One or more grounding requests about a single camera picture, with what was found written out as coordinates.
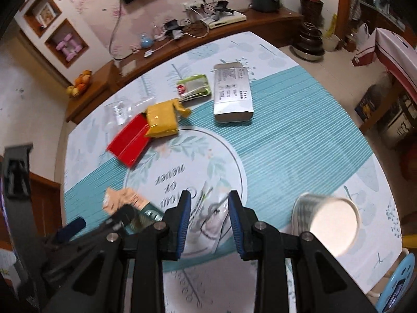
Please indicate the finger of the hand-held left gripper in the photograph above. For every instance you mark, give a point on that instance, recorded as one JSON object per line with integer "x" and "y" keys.
{"x": 123, "y": 215}
{"x": 71, "y": 230}

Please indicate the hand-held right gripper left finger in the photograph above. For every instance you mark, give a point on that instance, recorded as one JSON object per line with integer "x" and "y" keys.
{"x": 182, "y": 221}

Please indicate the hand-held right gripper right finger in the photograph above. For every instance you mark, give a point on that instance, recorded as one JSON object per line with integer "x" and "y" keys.
{"x": 236, "y": 225}

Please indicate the tan paper wrapper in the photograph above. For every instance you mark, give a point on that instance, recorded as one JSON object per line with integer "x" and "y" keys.
{"x": 122, "y": 199}

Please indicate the dark green wrapper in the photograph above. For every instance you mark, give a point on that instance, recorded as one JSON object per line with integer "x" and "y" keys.
{"x": 146, "y": 218}

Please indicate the clear plastic bag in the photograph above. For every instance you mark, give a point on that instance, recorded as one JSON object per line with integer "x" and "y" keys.
{"x": 122, "y": 109}
{"x": 208, "y": 215}

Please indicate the red box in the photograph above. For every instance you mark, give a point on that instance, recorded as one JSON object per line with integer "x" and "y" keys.
{"x": 130, "y": 140}

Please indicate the green white packet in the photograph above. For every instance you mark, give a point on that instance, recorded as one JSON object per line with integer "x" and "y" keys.
{"x": 194, "y": 86}

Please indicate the wooden door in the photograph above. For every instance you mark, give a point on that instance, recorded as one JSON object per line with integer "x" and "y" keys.
{"x": 45, "y": 202}

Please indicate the checked paper cup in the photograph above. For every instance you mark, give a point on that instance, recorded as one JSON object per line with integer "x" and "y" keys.
{"x": 325, "y": 221}

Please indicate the yellow packet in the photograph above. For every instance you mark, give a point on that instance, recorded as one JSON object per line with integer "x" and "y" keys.
{"x": 163, "y": 120}

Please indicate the table with tree tablecloth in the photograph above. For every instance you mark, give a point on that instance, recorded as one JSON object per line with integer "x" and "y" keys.
{"x": 293, "y": 137}

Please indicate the fruit bowl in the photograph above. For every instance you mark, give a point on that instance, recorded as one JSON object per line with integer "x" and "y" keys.
{"x": 79, "y": 83}

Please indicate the grey flat box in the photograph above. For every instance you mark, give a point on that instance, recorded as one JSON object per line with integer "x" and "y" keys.
{"x": 233, "y": 94}

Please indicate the blue stool white legs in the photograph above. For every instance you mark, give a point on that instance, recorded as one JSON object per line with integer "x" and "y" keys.
{"x": 395, "y": 283}

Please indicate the dark cardboard box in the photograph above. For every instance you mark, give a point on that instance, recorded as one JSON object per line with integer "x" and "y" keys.
{"x": 368, "y": 104}

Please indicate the black charger adapter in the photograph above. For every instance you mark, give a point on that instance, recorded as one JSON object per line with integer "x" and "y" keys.
{"x": 172, "y": 27}

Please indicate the brown stacked pot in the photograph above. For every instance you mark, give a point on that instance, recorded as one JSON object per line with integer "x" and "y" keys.
{"x": 309, "y": 42}

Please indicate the white set-top box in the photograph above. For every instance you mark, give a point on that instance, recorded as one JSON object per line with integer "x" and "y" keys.
{"x": 228, "y": 19}

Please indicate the white bucket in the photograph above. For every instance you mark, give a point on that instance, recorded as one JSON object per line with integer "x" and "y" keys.
{"x": 332, "y": 41}

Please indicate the wooden television cabinet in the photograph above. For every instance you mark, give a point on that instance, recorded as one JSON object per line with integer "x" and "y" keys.
{"x": 277, "y": 19}

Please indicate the tall wicker basket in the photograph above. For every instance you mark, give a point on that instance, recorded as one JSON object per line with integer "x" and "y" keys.
{"x": 311, "y": 9}

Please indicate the side table with red-edged cloth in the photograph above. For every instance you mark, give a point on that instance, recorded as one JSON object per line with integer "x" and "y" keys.
{"x": 391, "y": 55}

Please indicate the photo frame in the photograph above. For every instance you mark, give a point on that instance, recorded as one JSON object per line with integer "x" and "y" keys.
{"x": 47, "y": 13}

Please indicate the white wall niche shelf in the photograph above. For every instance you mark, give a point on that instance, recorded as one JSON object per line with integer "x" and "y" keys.
{"x": 88, "y": 22}

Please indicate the wall power outlet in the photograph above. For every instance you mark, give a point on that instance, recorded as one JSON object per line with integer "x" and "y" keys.
{"x": 202, "y": 1}

